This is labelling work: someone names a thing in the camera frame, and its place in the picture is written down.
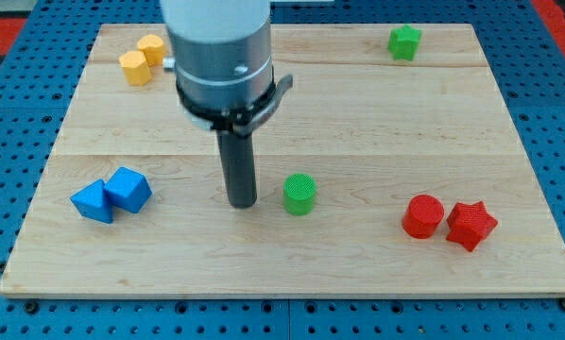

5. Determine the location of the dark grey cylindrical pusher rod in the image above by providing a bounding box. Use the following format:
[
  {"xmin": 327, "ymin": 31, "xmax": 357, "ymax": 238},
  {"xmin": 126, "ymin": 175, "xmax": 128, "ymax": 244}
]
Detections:
[{"xmin": 216, "ymin": 131, "xmax": 257, "ymax": 209}]

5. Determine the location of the green cylinder block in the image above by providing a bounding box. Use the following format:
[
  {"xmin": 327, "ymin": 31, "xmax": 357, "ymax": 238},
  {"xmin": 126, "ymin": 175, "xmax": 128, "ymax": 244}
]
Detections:
[{"xmin": 283, "ymin": 173, "xmax": 317, "ymax": 216}]

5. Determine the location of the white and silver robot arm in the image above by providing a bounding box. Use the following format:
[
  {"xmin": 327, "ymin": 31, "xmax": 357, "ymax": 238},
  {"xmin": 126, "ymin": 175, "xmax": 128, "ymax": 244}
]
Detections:
[{"xmin": 161, "ymin": 0, "xmax": 275, "ymax": 209}]

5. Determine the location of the light wooden board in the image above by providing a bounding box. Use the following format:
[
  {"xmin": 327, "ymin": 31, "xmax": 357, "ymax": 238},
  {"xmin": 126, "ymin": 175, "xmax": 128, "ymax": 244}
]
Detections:
[{"xmin": 0, "ymin": 24, "xmax": 565, "ymax": 299}]

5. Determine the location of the black clamp with grey lever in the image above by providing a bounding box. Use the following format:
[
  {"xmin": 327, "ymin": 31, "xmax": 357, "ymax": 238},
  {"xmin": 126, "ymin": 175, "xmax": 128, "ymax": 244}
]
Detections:
[{"xmin": 176, "ymin": 75, "xmax": 294, "ymax": 138}]

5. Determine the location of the blue cube block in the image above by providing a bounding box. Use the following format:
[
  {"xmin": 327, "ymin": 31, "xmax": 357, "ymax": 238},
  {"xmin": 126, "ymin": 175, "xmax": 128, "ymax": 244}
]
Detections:
[{"xmin": 104, "ymin": 167, "xmax": 152, "ymax": 213}]

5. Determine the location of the yellow hexagon block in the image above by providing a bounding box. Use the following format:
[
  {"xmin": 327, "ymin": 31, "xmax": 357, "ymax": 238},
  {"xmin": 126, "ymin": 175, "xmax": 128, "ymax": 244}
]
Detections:
[{"xmin": 118, "ymin": 51, "xmax": 152, "ymax": 86}]

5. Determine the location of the yellow heart block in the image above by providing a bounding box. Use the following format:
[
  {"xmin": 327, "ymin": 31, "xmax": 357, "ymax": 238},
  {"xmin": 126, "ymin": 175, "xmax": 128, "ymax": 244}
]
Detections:
[{"xmin": 136, "ymin": 34, "xmax": 167, "ymax": 66}]

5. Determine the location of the blue triangle block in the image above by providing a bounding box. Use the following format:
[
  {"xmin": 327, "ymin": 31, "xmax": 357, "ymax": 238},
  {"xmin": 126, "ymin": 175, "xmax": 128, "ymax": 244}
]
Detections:
[{"xmin": 70, "ymin": 179, "xmax": 113, "ymax": 224}]

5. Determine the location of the red cylinder block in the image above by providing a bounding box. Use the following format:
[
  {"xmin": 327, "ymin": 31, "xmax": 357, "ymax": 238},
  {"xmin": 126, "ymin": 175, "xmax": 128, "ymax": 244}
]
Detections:
[{"xmin": 402, "ymin": 195, "xmax": 444, "ymax": 239}]

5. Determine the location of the green star block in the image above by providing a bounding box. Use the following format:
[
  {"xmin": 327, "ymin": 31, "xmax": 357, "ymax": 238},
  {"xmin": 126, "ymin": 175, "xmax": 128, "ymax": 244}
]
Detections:
[{"xmin": 387, "ymin": 25, "xmax": 422, "ymax": 60}]

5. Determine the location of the red star block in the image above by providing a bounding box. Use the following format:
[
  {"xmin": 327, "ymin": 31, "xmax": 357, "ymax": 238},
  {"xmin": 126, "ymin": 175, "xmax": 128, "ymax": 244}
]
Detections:
[{"xmin": 446, "ymin": 201, "xmax": 498, "ymax": 252}]

